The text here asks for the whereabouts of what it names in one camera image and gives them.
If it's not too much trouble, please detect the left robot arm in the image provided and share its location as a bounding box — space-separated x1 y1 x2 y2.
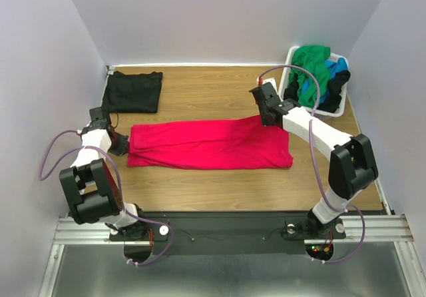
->
59 107 148 240

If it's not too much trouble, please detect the blue t shirt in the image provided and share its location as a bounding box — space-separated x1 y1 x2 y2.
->
302 57 348 93

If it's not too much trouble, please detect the white plastic laundry basket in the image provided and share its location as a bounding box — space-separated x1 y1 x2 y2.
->
277 45 349 121

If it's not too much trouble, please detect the green t shirt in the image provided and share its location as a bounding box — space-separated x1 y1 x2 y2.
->
288 45 333 109

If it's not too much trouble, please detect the pink t shirt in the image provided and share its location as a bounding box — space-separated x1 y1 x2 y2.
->
127 115 293 170

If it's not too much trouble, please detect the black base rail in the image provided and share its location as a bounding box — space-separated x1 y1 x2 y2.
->
109 210 347 256

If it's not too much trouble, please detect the folded black t shirt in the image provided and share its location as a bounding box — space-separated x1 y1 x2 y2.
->
101 71 163 114

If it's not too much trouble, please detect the black t shirt in basket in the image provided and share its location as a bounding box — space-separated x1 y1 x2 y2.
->
283 70 351 113

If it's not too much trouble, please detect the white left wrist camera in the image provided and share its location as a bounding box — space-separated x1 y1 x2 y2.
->
258 77 278 91

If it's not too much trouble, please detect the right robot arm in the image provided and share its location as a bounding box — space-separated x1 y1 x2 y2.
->
250 82 379 237

